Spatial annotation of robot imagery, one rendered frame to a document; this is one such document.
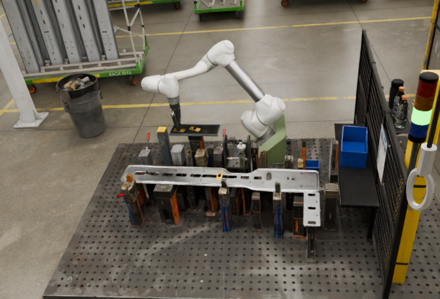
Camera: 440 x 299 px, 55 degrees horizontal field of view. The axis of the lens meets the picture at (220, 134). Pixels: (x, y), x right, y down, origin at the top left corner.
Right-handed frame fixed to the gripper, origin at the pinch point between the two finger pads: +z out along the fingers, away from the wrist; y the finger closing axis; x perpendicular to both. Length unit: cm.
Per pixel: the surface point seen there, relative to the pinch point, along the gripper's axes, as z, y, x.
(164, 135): 7.9, 3.6, -11.7
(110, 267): 50, 95, -17
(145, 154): 14.1, 20.0, -20.9
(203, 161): 16.5, 17.5, 23.7
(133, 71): 96, -266, -198
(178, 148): 9.1, 15.8, 5.0
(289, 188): 20, 30, 87
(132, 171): 20.0, 33.6, -25.7
